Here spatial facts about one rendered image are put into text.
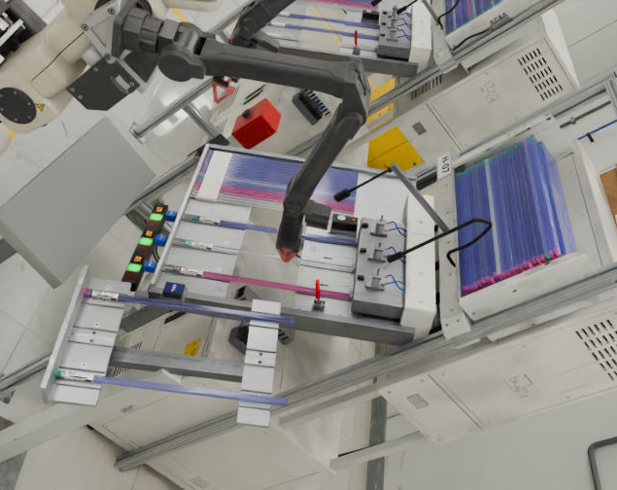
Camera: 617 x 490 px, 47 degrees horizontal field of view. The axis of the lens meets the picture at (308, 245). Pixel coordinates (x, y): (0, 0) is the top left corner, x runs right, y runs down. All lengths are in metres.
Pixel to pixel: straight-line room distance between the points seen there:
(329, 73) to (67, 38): 0.66
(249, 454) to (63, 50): 1.39
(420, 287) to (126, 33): 0.97
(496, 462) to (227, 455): 1.43
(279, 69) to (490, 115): 1.80
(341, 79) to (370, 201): 0.86
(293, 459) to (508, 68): 1.75
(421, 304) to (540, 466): 1.63
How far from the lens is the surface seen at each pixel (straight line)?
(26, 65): 1.85
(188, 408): 2.30
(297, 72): 1.49
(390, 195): 2.31
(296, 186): 1.76
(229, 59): 1.51
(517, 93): 3.14
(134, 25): 1.53
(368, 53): 3.09
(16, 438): 2.17
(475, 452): 3.55
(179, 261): 2.01
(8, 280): 2.61
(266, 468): 2.51
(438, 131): 3.20
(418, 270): 1.95
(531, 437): 3.45
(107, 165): 2.22
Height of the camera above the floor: 2.00
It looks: 29 degrees down
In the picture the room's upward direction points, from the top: 63 degrees clockwise
